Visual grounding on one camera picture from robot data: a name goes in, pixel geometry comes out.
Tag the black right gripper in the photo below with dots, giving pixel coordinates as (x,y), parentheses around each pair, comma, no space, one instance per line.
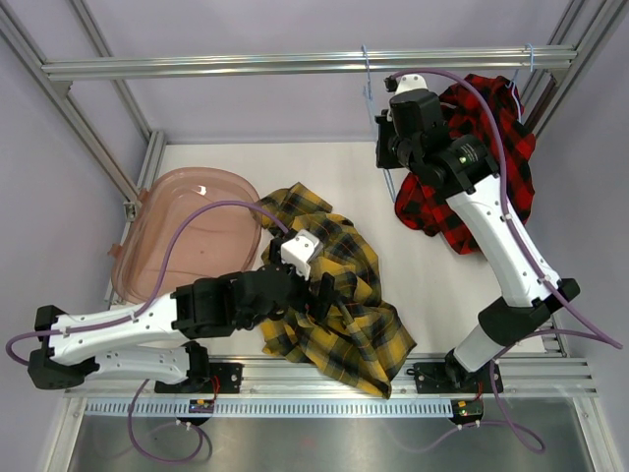
(383,158)

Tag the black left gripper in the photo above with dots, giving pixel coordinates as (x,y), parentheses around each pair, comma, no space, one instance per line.
(305,300)

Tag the yellow plaid shirt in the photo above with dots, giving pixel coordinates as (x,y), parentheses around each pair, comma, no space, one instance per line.
(369,361)

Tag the red black plaid shirt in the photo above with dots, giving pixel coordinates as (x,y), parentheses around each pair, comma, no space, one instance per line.
(422,207)

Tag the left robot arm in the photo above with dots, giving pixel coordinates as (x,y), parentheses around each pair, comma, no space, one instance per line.
(160,342)

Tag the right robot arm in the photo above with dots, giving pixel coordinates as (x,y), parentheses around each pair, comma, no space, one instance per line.
(531,291)

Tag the pink translucent plastic basin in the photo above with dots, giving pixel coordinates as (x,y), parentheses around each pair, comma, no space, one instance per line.
(220,241)

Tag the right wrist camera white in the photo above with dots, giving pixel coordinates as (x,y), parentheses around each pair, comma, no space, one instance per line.
(404,83)

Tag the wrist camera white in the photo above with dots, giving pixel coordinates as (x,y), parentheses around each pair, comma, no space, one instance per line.
(404,83)
(300,251)

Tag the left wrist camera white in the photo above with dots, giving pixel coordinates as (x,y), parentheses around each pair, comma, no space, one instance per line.
(300,251)

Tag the aluminium frame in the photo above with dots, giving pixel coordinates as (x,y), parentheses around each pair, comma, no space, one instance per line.
(563,62)

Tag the white slotted cable duct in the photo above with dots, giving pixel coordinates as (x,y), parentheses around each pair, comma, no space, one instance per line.
(231,407)

